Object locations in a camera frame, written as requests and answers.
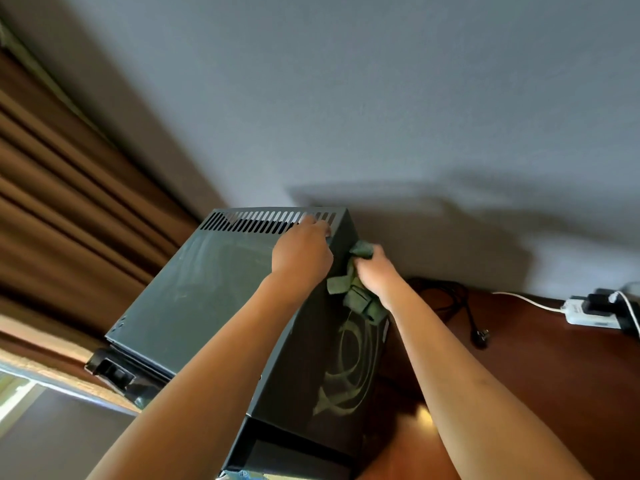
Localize green blue cleaning cloth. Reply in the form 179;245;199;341
326;239;390;325

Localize person's left forearm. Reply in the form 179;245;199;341
87;274;311;480

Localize brown curtain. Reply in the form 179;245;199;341
0;44;201;395

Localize person's right hand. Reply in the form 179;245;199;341
353;244;405;313

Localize person's right forearm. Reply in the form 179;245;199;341
385;284;593;480

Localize person's left hand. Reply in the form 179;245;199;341
271;215;335;301

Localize black power cable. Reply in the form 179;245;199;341
407;278;491;351

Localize grey mini fridge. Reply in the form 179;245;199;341
85;207;391;480

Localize black power adapter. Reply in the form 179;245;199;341
582;288;640;341

